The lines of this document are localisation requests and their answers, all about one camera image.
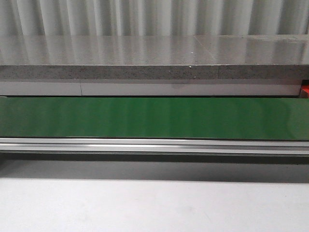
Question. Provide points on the red object behind belt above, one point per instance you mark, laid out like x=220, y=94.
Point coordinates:
x=304, y=92

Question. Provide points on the aluminium conveyor frame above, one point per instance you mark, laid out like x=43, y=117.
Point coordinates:
x=160, y=150

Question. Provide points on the grey stone counter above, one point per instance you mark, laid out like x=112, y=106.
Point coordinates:
x=256, y=65

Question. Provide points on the white curtain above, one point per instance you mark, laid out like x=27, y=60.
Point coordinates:
x=153, y=17

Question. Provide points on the green conveyor belt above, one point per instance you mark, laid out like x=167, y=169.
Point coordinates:
x=155, y=117

